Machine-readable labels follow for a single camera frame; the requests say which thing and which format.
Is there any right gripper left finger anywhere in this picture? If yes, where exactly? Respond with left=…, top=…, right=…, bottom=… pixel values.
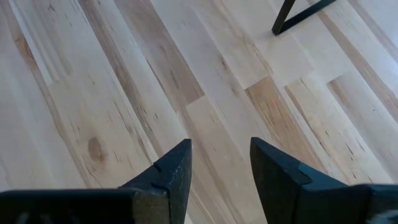
left=119, top=138, right=193, bottom=224

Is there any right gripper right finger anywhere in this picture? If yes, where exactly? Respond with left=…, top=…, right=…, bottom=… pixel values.
left=250, top=137, right=352, bottom=224

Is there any wooden shelf with black legs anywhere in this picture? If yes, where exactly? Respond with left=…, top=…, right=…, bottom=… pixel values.
left=271, top=0, right=338, bottom=37

